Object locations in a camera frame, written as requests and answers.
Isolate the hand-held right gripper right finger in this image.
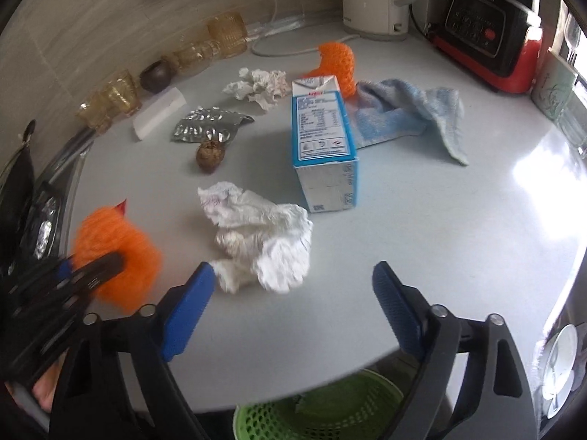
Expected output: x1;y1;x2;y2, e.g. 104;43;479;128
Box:
372;261;539;440

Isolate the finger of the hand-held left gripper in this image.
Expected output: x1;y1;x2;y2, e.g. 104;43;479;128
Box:
54;252;126;304
13;256;75;290

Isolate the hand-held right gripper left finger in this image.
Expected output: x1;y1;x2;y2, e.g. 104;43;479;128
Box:
48;261;216;440

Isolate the orange foam net ball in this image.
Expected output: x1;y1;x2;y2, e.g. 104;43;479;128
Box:
72;199;162;312

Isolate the large white tissue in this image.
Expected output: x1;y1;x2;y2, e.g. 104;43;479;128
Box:
197;181;314;294

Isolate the green plastic basket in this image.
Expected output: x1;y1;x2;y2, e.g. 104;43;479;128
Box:
233;369;406;440

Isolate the white paper box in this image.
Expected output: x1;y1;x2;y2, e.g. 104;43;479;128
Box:
133;87;188;141

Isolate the blue terry towel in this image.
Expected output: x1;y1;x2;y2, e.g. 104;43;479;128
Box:
354;79;470;166

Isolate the person's left hand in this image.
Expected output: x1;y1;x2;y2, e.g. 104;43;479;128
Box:
32;361;65;413

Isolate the steel gas stove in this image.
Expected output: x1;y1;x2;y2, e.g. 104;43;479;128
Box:
0;131;96;276

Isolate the black frying pan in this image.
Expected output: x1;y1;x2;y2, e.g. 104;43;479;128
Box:
0;119;38;262

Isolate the brown walnut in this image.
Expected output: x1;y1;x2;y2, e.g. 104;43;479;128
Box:
196;141;226;175

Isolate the amber glass cup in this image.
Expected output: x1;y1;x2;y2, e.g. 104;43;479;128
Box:
172;39;222;76
76;96;113;135
102;70;142;117
207;11;249;58

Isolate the white plate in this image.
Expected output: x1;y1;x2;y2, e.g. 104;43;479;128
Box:
541;323;579;406

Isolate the blue white milk carton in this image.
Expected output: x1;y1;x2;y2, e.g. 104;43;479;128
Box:
291;74;360;214

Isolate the silver blister pack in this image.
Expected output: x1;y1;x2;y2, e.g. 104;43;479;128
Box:
169;106;255;144

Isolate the steel sink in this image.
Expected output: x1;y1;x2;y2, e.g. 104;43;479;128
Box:
532;302;587;434

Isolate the dark brown small bowl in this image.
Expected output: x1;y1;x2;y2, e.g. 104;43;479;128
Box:
140;60;171;94

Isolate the small crumpled white tissue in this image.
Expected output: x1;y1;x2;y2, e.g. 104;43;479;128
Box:
222;68;289;111

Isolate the orange foam fruit net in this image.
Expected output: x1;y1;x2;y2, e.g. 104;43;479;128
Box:
303;42;357;98

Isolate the clear drinking glass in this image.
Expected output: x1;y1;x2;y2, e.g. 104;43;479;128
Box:
557;80;587;157

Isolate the white mug with drawing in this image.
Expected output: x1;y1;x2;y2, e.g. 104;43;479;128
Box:
531;50;579;121

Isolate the black red blender base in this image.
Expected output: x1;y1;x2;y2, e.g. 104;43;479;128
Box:
433;0;544;95

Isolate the white electric kettle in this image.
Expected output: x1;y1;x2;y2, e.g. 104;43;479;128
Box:
340;0;420;37

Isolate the black power cable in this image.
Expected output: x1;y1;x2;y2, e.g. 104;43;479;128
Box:
408;0;452;40

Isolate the white power cable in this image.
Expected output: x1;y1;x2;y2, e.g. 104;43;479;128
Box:
202;0;363;56

